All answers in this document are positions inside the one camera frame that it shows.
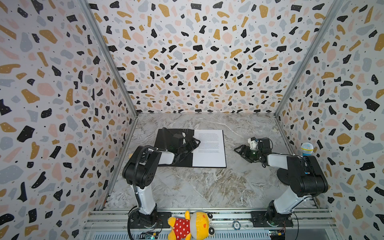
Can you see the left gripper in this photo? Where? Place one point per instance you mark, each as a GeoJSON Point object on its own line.
{"type": "Point", "coordinates": [190, 148]}

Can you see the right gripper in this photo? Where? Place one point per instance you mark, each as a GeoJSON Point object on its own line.
{"type": "Point", "coordinates": [247, 151]}

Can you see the text printed paper sheet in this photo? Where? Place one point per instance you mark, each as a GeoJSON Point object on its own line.
{"type": "Point", "coordinates": [211, 151]}

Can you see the orange and black folder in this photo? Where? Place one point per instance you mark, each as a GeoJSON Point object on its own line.
{"type": "Point", "coordinates": [162, 144]}

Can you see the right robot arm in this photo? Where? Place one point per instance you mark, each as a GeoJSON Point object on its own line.
{"type": "Point", "coordinates": [302, 174]}

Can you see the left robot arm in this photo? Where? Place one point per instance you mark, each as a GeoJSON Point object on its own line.
{"type": "Point", "coordinates": [142, 166]}

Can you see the black microphone stand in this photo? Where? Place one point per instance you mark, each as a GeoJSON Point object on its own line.
{"type": "Point", "coordinates": [284, 176]}

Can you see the blue toy microphone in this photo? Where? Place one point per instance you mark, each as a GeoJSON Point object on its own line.
{"type": "Point", "coordinates": [306, 150]}

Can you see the yellow plush toy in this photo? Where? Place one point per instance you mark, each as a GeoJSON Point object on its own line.
{"type": "Point", "coordinates": [192, 226]}

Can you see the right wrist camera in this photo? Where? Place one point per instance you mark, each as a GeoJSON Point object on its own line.
{"type": "Point", "coordinates": [253, 142]}

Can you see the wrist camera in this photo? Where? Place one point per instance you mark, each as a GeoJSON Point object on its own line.
{"type": "Point", "coordinates": [177, 137]}
{"type": "Point", "coordinates": [253, 142]}

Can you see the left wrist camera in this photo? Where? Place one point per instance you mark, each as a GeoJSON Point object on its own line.
{"type": "Point", "coordinates": [177, 137]}

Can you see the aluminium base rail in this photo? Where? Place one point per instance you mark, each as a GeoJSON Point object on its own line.
{"type": "Point", "coordinates": [228, 224]}

